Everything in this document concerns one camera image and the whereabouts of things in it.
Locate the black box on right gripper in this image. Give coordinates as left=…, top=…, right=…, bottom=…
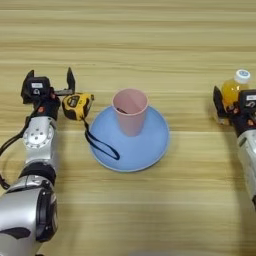
left=238, top=89, right=256, bottom=111

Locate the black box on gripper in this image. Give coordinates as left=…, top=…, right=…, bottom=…
left=26, top=76, right=52, bottom=98
left=238, top=89, right=256, bottom=111

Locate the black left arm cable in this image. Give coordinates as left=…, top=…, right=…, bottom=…
left=0, top=106, right=39, bottom=191

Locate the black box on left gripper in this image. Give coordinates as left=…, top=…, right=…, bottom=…
left=26, top=76, right=52, bottom=98

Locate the blue round plate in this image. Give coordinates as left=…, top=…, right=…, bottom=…
left=88, top=104, right=171, bottom=173

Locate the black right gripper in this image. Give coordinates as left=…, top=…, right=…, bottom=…
left=213, top=85, right=256, bottom=136

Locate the yellow tape measure with strap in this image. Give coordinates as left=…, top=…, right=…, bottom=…
left=61, top=92, right=121, bottom=162

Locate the pink plastic cup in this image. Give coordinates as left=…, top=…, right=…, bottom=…
left=111, top=88, right=149, bottom=138

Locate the orange juice bottle white cap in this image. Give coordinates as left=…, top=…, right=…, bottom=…
left=220, top=69, right=252, bottom=111

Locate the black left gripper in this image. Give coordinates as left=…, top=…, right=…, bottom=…
left=21, top=67, right=76, bottom=119

